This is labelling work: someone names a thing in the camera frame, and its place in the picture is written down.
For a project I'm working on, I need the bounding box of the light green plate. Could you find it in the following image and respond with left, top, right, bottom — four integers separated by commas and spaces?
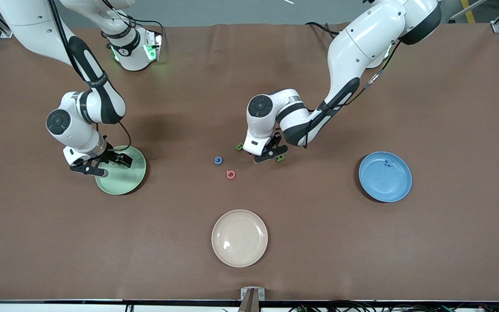
95, 146, 147, 195

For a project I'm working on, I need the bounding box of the brown table mat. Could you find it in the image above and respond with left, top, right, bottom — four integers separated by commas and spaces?
0, 22, 499, 302

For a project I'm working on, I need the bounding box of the beige plate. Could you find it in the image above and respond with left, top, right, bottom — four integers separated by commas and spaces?
211, 209, 269, 268

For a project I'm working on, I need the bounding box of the blue plate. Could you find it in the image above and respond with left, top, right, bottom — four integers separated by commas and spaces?
359, 151, 413, 203

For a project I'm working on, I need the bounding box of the black base cable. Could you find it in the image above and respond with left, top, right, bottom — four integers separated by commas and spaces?
305, 21, 345, 46
100, 0, 164, 39

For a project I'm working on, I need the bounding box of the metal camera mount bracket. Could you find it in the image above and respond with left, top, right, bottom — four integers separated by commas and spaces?
240, 287, 266, 312

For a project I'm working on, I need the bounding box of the black cable tangle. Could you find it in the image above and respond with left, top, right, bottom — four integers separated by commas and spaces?
288, 301, 499, 312

